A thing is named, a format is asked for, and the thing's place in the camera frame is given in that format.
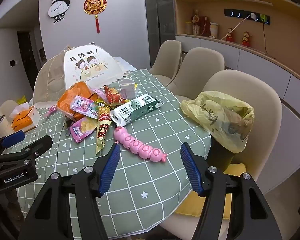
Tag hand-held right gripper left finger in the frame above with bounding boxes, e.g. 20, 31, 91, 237
17, 142, 121, 240

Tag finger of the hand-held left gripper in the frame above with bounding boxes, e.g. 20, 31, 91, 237
0, 131, 25, 155
0, 135, 53, 162

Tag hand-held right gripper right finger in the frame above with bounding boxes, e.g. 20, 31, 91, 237
180, 142, 283, 240

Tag yellow red wafer wrapper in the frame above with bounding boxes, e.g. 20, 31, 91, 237
95, 105, 112, 155

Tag pink white snack bag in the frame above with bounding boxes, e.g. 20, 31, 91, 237
70, 95, 99, 118

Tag yellow plastic bin bag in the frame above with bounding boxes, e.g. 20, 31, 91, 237
180, 91, 255, 153

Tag orange plastic bag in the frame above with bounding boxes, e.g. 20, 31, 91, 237
57, 82, 98, 120

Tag green white milk carton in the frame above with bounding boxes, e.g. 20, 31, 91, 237
110, 94, 165, 127

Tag orange white tissue box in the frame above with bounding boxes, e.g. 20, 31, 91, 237
9, 106, 42, 133

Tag beige dining chair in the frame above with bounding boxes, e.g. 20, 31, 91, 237
0, 99, 20, 120
166, 47, 225, 98
149, 40, 182, 85
160, 69, 283, 238

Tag black crumpled wrapper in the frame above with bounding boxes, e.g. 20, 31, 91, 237
64, 120, 75, 137

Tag green checkered tablecloth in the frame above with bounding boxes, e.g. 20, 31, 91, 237
5, 69, 213, 239

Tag yellow seat cushion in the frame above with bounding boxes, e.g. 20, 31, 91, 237
175, 162, 248, 218

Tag pink caterpillar toy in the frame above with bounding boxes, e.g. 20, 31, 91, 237
114, 126, 168, 163

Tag pink toy stick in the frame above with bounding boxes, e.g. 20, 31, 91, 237
44, 106, 58, 119

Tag pink chip packet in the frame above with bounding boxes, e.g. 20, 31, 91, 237
69, 116, 98, 143

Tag red gold snack wrapper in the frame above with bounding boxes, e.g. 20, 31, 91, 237
103, 85, 124, 105

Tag dark doorway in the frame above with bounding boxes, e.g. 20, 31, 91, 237
17, 30, 38, 85

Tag beige mesh food cover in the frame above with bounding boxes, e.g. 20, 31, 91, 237
34, 44, 130, 103

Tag white lidded cup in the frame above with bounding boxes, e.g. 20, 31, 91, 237
209, 22, 219, 38

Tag red gift bag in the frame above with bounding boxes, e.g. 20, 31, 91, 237
199, 16, 210, 36

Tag flower vase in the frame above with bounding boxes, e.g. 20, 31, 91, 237
191, 9, 202, 35

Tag dark glass partition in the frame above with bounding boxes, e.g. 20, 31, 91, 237
143, 0, 177, 69

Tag black socket track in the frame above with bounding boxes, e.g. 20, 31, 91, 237
224, 8, 272, 26

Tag panda wall clock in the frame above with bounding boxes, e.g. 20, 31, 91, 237
48, 0, 70, 25

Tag black cable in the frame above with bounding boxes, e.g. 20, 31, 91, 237
262, 22, 275, 59

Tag white cable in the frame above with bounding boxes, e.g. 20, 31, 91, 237
221, 17, 253, 40

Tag red knot wall ornament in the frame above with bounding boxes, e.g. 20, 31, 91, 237
83, 0, 107, 34

